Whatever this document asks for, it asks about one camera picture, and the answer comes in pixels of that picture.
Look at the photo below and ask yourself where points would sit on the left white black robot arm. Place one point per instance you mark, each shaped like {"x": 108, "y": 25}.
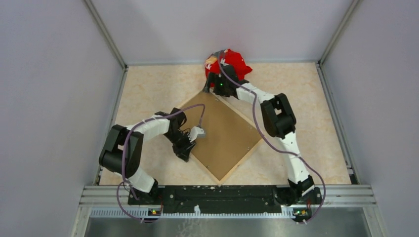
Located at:
{"x": 122, "y": 151}

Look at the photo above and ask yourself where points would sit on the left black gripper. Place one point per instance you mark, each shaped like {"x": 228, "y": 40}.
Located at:
{"x": 184, "y": 151}

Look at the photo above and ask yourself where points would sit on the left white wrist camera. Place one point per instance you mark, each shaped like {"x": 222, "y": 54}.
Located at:
{"x": 196, "y": 132}

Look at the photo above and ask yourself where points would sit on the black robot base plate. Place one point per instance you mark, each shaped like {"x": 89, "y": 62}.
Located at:
{"x": 236, "y": 199}

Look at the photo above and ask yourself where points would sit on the crumpled red cloth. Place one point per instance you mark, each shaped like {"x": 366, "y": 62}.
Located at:
{"x": 228, "y": 57}

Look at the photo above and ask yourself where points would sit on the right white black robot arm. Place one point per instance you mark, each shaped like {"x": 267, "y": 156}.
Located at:
{"x": 279, "y": 123}

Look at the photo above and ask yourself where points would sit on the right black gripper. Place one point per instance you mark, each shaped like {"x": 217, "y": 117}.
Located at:
{"x": 210, "y": 78}

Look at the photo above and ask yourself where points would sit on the aluminium rail with cable duct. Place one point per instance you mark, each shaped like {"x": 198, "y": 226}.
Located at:
{"x": 344, "y": 211}

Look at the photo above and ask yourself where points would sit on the light wooden picture frame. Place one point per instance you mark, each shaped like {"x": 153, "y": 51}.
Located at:
{"x": 219, "y": 181}

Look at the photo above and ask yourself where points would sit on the brown frame backing board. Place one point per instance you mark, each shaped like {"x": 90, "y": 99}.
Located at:
{"x": 222, "y": 134}

